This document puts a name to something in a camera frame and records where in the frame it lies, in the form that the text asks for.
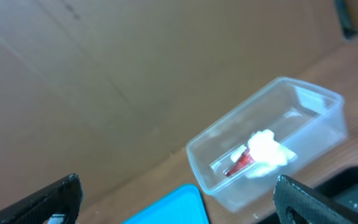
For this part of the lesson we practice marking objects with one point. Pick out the teal plastic serving tray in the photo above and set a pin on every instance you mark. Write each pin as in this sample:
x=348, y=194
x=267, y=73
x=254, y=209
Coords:
x=184, y=205

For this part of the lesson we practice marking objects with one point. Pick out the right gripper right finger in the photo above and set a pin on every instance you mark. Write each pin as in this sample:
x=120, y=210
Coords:
x=298, y=203

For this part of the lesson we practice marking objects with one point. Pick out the red snack wrapper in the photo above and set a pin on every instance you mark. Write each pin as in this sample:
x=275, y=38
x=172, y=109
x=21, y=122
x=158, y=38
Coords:
x=241, y=158

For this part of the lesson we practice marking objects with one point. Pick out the black rectangular tray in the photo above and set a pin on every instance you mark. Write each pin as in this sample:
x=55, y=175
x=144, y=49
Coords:
x=341, y=188

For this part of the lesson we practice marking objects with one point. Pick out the clear plastic waste bin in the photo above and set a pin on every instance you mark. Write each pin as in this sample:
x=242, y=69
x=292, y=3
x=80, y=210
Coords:
x=306, y=118

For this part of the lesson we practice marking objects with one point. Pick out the white napkin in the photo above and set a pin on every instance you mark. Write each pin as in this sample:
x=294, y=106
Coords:
x=268, y=154

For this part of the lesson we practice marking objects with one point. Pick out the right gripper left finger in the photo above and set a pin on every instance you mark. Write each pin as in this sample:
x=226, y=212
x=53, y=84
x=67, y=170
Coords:
x=61, y=199

